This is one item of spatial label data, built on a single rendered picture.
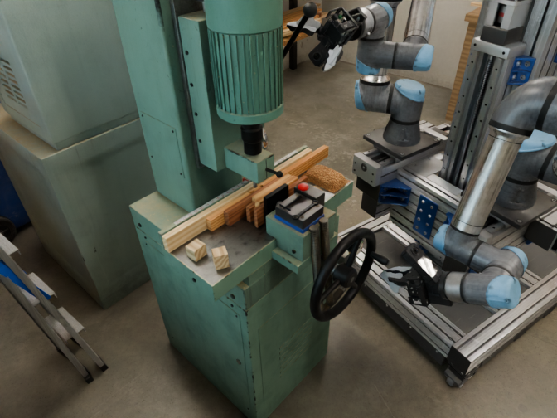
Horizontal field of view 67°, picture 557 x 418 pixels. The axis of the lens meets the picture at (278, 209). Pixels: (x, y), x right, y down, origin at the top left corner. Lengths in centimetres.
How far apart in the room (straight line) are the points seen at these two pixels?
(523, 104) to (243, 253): 74
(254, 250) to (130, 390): 107
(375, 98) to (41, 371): 182
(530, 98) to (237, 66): 65
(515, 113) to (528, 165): 42
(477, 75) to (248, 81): 89
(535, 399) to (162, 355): 158
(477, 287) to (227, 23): 82
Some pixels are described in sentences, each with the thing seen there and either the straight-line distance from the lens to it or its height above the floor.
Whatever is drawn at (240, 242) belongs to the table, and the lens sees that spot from 116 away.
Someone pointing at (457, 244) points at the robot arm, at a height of 93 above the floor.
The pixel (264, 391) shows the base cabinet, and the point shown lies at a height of 22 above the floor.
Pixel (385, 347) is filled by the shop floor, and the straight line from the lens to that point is 207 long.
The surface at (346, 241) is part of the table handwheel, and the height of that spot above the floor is 95.
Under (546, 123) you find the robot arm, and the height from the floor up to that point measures 125.
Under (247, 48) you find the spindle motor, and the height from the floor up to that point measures 138.
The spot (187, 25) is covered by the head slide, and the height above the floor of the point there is 140.
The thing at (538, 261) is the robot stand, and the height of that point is 21.
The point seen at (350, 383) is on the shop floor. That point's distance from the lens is 195.
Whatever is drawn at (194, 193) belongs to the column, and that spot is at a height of 89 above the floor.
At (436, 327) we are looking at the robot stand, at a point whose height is 21.
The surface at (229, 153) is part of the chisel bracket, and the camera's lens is 124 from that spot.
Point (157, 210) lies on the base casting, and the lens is 149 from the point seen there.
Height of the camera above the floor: 169
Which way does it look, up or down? 38 degrees down
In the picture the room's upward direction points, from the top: 1 degrees counter-clockwise
